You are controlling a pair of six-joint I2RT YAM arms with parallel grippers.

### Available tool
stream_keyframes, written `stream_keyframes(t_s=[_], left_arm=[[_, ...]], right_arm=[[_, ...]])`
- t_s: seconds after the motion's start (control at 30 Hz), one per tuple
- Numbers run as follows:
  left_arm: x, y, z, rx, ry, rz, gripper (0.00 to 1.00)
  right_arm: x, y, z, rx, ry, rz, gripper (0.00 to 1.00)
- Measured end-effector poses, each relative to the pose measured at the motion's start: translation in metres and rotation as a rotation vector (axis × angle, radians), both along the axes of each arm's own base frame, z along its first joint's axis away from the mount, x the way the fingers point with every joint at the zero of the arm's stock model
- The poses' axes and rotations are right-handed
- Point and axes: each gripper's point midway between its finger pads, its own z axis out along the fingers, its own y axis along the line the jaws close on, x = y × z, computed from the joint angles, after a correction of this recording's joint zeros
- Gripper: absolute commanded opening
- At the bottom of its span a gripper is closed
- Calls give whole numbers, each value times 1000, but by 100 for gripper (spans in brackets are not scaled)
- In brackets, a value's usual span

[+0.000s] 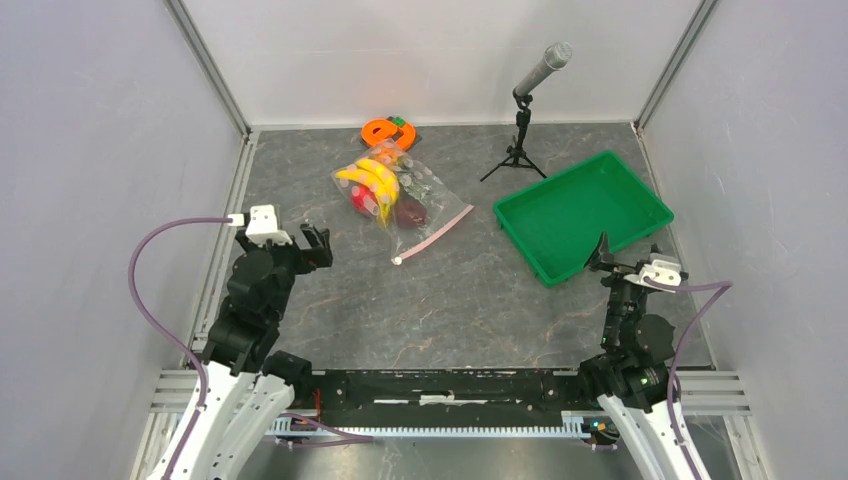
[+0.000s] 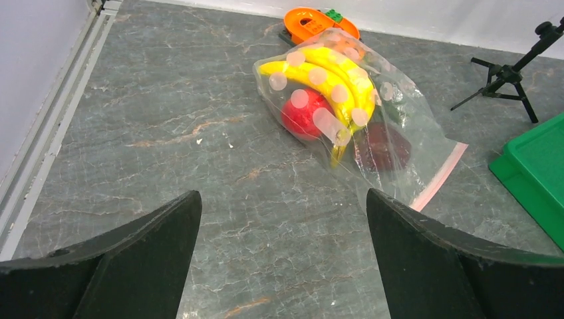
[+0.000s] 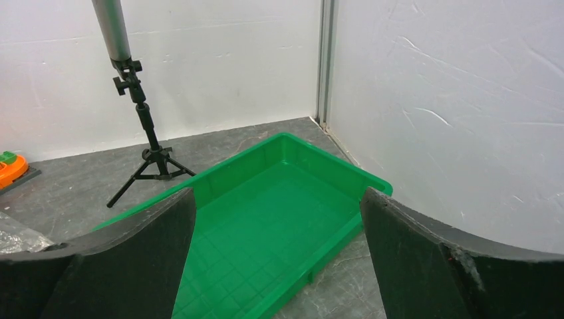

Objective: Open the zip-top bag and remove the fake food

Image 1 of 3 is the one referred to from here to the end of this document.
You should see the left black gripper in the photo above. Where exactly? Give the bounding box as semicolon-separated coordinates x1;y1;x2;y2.
238;221;333;320

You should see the clear zip top bag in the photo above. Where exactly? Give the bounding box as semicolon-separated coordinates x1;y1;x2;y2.
330;140;473;266

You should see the dark red fake fruit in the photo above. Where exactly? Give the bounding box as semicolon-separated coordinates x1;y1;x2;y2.
394;199;428;228

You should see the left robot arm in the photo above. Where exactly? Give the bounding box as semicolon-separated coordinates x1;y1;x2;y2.
128;214;333;479

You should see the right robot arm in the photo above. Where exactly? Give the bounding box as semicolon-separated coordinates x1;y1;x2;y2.
577;234;710;479

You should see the red fake strawberry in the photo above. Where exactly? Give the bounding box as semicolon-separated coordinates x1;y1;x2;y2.
350;185;380;217

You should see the yellow fake banana bunch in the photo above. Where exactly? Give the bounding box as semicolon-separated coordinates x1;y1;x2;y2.
332;158;400;227

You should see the orange fake fruit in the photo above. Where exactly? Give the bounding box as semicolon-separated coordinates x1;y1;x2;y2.
374;146;406;166

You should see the green fake leafy vegetable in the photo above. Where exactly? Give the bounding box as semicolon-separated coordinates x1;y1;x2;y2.
398;171;434;204

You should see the green plastic tray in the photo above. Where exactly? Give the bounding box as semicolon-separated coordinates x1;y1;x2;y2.
493;150;675;287

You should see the black microphone tripod stand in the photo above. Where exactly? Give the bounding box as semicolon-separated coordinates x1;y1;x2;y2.
480;91;547;182

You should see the grey microphone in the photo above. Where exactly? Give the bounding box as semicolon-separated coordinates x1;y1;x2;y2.
513;42;573;97

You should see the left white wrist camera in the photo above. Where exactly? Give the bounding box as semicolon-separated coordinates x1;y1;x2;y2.
245;204;292;246

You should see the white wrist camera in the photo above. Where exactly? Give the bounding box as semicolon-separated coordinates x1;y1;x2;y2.
624;253;689;293
245;204;292;246

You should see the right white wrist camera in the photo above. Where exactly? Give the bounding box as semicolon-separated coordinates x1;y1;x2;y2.
624;253;689;293

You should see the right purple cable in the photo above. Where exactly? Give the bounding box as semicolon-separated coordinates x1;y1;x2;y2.
645;276;735;480

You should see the purple cable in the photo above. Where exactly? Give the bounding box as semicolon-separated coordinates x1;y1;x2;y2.
127;213;246;480
645;276;735;480

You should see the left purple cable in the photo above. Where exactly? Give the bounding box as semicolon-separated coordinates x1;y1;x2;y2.
127;213;246;480

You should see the white cable chain strip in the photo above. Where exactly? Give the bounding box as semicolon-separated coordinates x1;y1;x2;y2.
265;416;591;440

